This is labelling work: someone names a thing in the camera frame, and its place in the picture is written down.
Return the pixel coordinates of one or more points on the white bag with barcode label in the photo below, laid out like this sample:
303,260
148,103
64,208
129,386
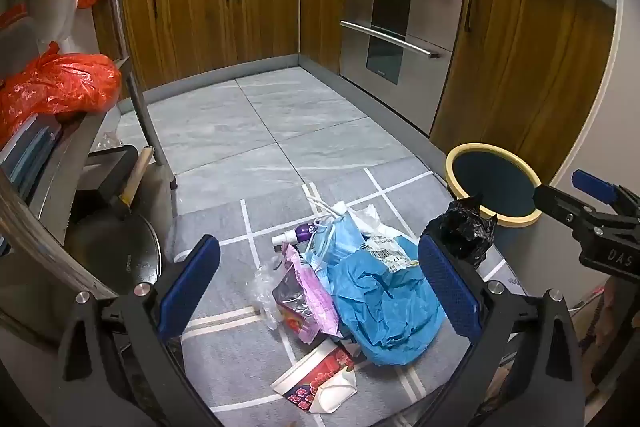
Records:
390,247

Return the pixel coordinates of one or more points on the purple bottle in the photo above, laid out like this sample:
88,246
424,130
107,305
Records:
305,234

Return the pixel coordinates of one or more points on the blue face mask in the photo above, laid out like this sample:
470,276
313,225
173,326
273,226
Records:
332,247

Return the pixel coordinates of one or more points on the red white paper cup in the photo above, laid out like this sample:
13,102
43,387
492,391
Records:
310,372

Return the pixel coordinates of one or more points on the wide wooden base cabinet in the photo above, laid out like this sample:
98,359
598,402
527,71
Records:
200,22

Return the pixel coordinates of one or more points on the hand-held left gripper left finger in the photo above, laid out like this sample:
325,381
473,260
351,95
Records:
190,287

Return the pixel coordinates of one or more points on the black box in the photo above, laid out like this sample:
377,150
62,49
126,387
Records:
107,172

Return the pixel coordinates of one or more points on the metal shelf rack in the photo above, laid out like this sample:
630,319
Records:
117,7

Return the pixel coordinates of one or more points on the stainless steel oven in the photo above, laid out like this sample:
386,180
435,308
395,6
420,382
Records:
400,57

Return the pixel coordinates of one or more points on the large orange plastic bag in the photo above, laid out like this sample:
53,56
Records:
55,82

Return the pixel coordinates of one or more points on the black plastic bag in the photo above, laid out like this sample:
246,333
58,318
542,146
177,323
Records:
460,227

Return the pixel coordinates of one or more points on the blue flat packages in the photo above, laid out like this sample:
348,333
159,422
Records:
30,147

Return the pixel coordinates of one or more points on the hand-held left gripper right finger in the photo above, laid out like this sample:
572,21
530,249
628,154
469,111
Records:
450,287

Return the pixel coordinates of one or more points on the grey mat with white lines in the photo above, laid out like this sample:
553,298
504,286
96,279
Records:
225,357

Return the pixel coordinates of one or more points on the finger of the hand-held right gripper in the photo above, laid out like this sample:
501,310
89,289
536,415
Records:
592,185
560,204

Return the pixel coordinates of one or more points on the pink snack packet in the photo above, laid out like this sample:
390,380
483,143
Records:
310,297

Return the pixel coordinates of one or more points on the blue plastic bag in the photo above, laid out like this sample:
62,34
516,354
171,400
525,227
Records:
380,302

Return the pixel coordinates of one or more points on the yellow rimmed trash bin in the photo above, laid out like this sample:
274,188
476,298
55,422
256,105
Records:
492,182

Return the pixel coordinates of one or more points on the clear plastic wrapper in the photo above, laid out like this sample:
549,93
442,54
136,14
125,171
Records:
267,287

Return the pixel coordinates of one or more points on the narrow wooden base cabinet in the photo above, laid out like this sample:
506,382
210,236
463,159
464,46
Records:
322,7

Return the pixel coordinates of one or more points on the white plastic bag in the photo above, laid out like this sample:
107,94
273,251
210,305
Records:
55,2

